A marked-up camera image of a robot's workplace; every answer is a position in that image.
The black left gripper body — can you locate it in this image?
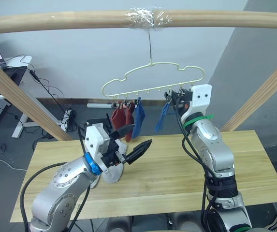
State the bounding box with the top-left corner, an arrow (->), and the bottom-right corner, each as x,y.
101,137 -> 127,168

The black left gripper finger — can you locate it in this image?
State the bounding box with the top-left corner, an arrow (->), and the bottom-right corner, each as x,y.
124,139 -> 153,166
109,124 -> 135,141

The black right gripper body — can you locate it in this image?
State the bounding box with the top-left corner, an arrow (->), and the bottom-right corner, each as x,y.
172,88 -> 193,111

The blue sock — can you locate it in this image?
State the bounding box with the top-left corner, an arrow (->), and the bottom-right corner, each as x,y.
154,101 -> 175,132
131,96 -> 146,139

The pale yellow clip hanger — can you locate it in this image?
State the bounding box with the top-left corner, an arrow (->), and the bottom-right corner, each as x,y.
102,30 -> 205,100

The red sock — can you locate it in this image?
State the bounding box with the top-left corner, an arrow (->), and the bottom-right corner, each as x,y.
124,105 -> 136,143
111,105 -> 127,131

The grey sock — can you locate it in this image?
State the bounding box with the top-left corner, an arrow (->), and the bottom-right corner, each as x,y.
101,139 -> 129,185

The green right wrist zip tie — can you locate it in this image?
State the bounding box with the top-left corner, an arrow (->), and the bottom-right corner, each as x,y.
182,114 -> 214,127

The black box device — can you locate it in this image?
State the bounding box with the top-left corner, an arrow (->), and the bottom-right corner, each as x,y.
79,113 -> 114,136

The white tube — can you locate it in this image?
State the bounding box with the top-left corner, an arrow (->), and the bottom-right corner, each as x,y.
87,103 -> 115,109

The clear tape wrap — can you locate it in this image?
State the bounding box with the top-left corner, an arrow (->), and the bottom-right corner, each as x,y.
124,7 -> 173,32

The white desk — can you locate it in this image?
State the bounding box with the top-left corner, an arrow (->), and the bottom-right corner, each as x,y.
0,55 -> 64,139

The black desk mat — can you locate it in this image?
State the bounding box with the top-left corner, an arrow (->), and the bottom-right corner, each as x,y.
2,65 -> 28,86

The horizontal wooden rod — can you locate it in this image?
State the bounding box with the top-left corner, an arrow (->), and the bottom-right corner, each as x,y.
0,9 -> 277,35

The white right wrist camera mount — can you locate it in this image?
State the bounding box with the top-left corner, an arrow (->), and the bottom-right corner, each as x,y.
190,84 -> 213,117

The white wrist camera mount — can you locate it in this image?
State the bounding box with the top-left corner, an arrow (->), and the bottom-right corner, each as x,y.
85,123 -> 110,160
190,84 -> 213,117

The blue left wrist clamp ring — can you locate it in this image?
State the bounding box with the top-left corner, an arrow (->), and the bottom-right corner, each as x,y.
85,152 -> 103,176

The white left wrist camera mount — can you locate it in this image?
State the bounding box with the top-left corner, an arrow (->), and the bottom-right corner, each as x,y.
85,123 -> 110,160

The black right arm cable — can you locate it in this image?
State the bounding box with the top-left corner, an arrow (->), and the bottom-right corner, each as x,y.
173,96 -> 220,232

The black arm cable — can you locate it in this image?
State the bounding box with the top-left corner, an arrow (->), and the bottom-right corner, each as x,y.
19,123 -> 92,232
173,96 -> 220,232

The slanted wooden post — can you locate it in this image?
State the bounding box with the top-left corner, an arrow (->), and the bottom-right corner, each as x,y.
219,51 -> 277,132
0,51 -> 73,142

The black background cable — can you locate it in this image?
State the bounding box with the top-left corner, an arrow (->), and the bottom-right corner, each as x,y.
2,54 -> 77,133

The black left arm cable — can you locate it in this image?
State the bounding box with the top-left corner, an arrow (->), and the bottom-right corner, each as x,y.
19,123 -> 92,232

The white floor cable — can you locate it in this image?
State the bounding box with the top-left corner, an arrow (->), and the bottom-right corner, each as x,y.
0,158 -> 28,172

